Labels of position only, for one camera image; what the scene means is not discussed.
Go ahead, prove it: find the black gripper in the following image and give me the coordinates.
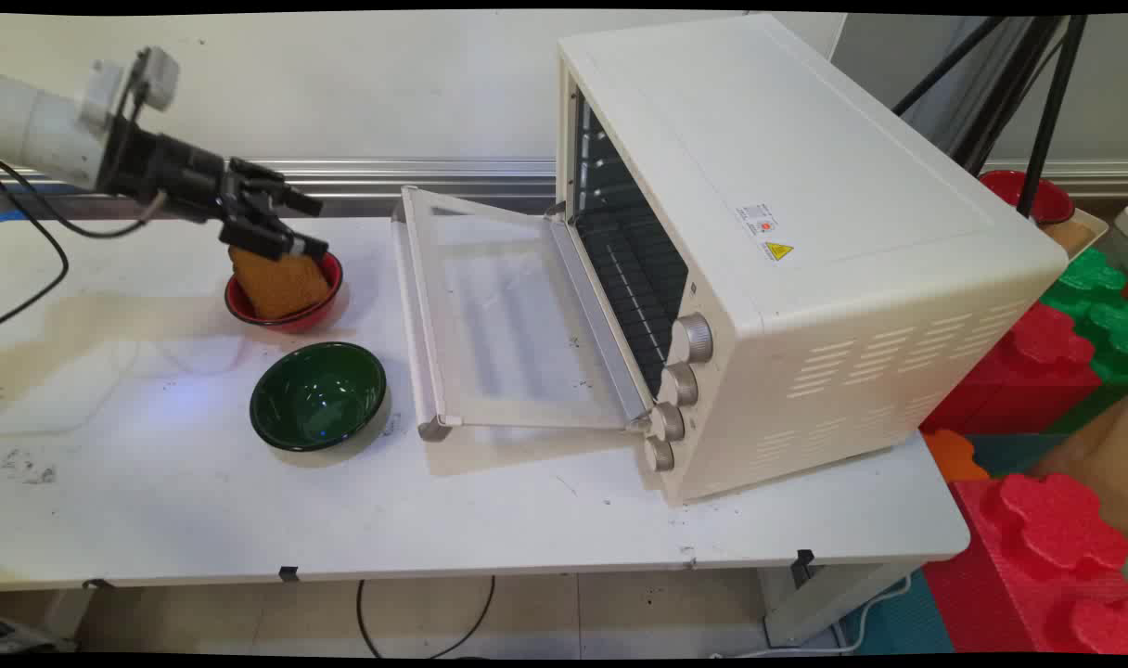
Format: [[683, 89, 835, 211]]
[[97, 115, 330, 263]]

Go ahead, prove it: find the brown toast bread slice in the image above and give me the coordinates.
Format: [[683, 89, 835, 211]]
[[228, 244, 332, 321]]

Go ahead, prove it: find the red bowl with bread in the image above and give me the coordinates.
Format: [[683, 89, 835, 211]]
[[224, 249, 345, 335]]

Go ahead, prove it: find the dark green bowl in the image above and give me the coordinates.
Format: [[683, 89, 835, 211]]
[[250, 341, 388, 454]]

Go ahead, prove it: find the glass oven door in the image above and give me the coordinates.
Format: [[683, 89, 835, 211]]
[[391, 185, 655, 443]]

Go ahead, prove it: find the large silver oven knob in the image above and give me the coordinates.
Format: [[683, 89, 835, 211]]
[[671, 313, 715, 365]]

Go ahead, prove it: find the white label sticker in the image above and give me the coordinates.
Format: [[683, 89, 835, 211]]
[[736, 203, 780, 238]]

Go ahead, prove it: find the cream toaster oven body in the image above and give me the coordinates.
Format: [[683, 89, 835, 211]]
[[555, 12, 1070, 507]]

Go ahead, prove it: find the white table leg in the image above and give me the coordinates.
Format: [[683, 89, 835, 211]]
[[757, 557, 927, 649]]

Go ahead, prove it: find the orange foam piece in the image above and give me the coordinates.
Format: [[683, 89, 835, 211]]
[[920, 428, 992, 484]]

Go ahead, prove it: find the blue foam floor mat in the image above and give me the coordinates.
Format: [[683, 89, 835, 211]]
[[840, 568, 956, 656]]

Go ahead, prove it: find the small red foam block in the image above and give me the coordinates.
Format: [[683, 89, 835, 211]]
[[919, 301, 1104, 436]]

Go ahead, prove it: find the red bowl with black rim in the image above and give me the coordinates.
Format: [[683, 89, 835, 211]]
[[979, 169, 1076, 226]]

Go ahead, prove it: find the black tripod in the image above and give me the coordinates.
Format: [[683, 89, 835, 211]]
[[892, 14, 1090, 220]]

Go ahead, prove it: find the beige cardboard box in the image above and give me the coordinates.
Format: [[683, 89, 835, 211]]
[[1037, 208, 1111, 262]]

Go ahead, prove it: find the green foam block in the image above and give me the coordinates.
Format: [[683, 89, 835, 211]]
[[1040, 247, 1128, 435]]

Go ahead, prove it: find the large red foam block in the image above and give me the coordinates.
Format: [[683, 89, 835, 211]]
[[922, 472, 1128, 655]]

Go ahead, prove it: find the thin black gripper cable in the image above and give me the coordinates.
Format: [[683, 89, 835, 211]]
[[0, 178, 170, 240]]

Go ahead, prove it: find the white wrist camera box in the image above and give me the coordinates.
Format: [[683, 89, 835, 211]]
[[81, 46, 181, 129]]

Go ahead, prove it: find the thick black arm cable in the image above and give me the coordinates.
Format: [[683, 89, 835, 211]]
[[0, 159, 71, 327]]

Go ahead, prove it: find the black oven wire rack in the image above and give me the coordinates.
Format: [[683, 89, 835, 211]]
[[575, 206, 691, 395]]

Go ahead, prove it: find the black floor cable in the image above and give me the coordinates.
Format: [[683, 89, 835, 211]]
[[356, 576, 497, 660]]

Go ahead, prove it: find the white floor cable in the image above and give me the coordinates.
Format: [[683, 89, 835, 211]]
[[710, 572, 914, 660]]

